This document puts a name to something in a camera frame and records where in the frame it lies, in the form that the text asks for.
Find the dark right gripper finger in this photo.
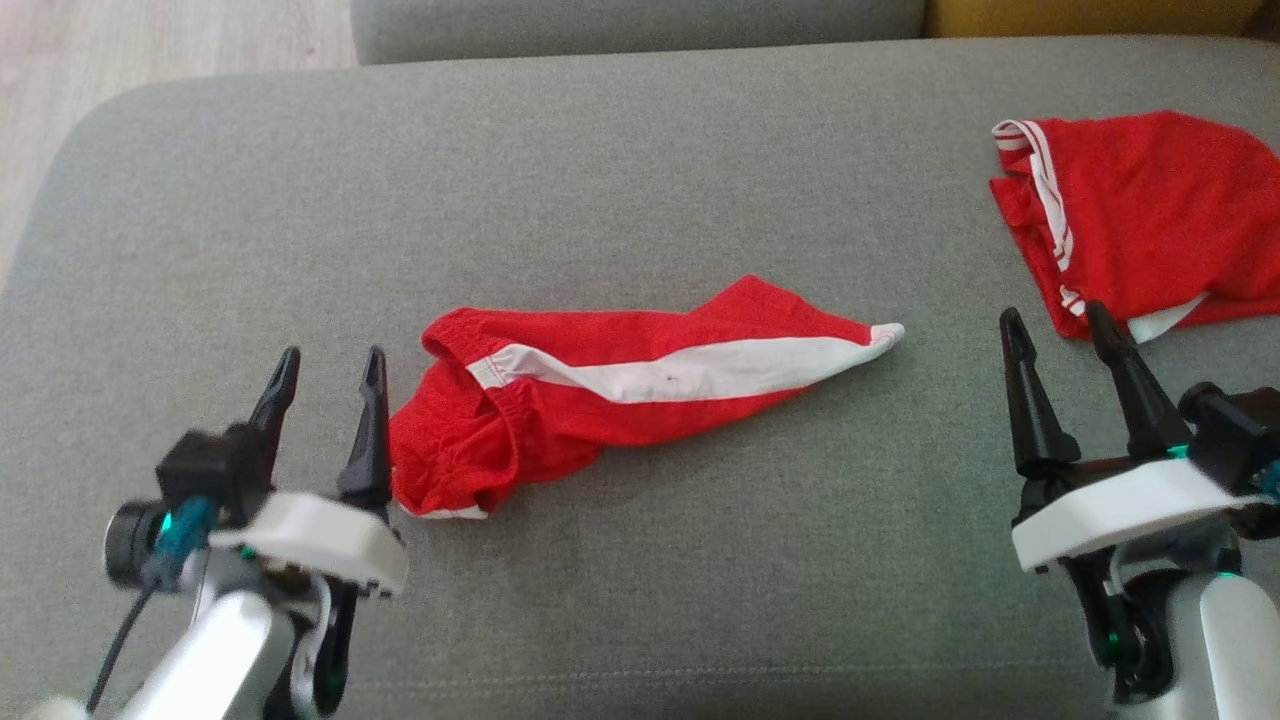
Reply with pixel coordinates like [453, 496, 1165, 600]
[1085, 300, 1193, 460]
[999, 307, 1083, 477]

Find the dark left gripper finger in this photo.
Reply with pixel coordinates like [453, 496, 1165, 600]
[248, 347, 302, 491]
[336, 346, 394, 512]

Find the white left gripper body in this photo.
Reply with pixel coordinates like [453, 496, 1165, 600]
[208, 491, 410, 717]

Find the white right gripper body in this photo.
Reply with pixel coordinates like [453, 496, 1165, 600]
[1010, 456, 1272, 703]

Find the red basketball jersey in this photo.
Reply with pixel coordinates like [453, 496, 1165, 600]
[989, 109, 1280, 345]

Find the yellow sofa cushion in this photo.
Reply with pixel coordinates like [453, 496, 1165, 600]
[923, 0, 1267, 40]

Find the grey sofa seat cushion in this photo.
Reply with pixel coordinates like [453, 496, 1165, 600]
[0, 35, 1280, 720]

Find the grey sofa back cushion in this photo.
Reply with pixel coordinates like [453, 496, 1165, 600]
[350, 0, 928, 67]

